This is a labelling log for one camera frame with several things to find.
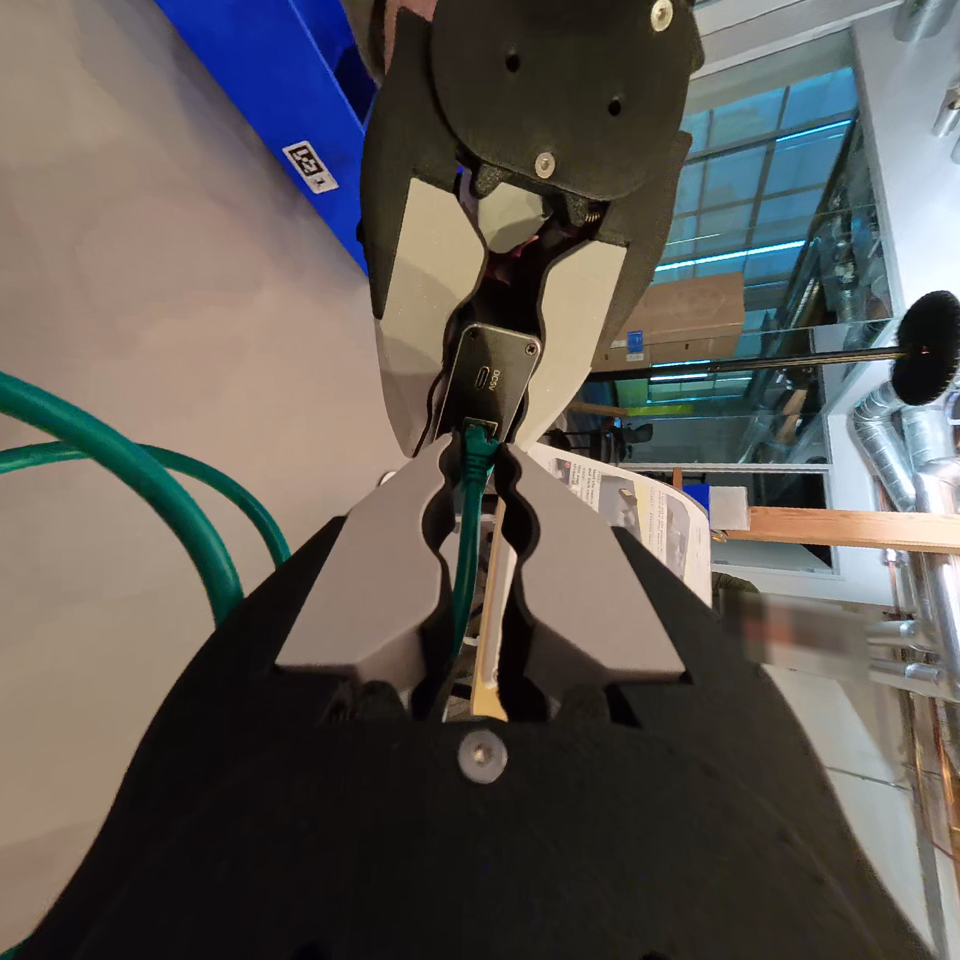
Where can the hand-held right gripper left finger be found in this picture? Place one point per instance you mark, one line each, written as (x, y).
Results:
(367, 585)

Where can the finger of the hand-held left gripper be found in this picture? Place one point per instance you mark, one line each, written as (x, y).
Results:
(581, 307)
(424, 277)

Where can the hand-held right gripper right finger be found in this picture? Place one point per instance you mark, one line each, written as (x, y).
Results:
(592, 592)

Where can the black ethernet splitter box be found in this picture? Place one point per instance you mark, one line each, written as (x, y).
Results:
(495, 375)

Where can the printed instruction sheet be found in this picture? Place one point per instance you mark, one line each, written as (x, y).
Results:
(645, 517)

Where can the cardboard box with blue label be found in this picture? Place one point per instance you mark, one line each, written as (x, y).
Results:
(690, 315)

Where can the blue plastic bin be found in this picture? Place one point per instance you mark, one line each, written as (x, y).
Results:
(285, 67)

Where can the black floor lamp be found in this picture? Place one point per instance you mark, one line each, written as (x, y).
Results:
(930, 349)

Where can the wooden support post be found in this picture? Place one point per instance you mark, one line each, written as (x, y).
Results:
(840, 529)

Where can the silver round ventilation duct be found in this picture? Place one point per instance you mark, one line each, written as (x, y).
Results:
(885, 442)

